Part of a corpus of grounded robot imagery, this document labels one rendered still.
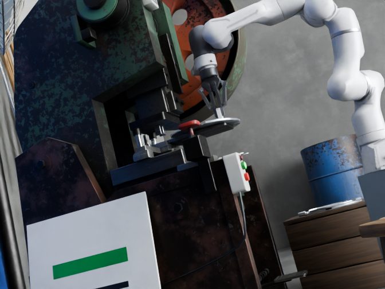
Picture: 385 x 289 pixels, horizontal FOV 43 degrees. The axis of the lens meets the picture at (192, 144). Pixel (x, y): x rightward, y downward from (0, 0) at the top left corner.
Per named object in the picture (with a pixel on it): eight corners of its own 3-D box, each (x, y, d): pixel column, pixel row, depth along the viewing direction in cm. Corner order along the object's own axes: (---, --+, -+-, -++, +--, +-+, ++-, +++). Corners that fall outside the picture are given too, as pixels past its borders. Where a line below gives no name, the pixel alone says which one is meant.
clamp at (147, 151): (165, 159, 193) (159, 135, 194) (148, 156, 177) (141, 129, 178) (152, 163, 194) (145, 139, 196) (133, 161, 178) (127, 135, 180)
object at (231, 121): (240, 114, 182) (239, 113, 182) (165, 133, 184) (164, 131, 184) (240, 128, 210) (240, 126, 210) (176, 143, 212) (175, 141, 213)
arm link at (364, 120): (405, 125, 184) (384, 64, 188) (373, 131, 175) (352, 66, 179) (382, 133, 193) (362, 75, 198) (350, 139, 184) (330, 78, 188)
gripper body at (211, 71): (195, 71, 197) (201, 92, 195) (215, 64, 195) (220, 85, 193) (200, 75, 204) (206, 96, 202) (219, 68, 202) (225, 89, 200)
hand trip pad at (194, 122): (206, 142, 165) (200, 121, 167) (200, 140, 160) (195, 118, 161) (187, 148, 167) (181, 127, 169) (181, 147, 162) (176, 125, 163)
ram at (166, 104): (189, 113, 208) (172, 49, 213) (177, 108, 194) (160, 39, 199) (153, 125, 213) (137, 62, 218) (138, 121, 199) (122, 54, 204)
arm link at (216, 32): (275, 1, 199) (208, 37, 206) (268, -18, 181) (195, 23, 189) (286, 23, 197) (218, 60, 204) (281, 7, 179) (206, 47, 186)
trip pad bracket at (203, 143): (220, 190, 166) (205, 135, 170) (212, 190, 157) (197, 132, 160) (204, 194, 168) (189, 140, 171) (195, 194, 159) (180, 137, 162)
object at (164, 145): (181, 153, 208) (179, 143, 208) (169, 151, 193) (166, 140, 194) (162, 159, 210) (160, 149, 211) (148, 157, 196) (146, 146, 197)
